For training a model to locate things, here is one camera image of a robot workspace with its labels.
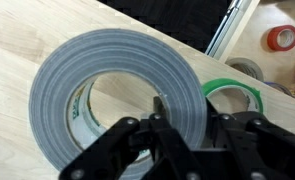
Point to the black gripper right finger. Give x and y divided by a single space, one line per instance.
263 143

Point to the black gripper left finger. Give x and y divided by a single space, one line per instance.
173 146

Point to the large grey duct tape roll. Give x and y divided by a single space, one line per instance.
87 53

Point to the green tape roll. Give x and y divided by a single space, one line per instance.
227 82

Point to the clear packing tape roll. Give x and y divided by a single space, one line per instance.
243 63

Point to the wooden drawer with white front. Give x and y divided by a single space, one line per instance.
253 46

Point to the small red tape roll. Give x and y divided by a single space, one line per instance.
272 38

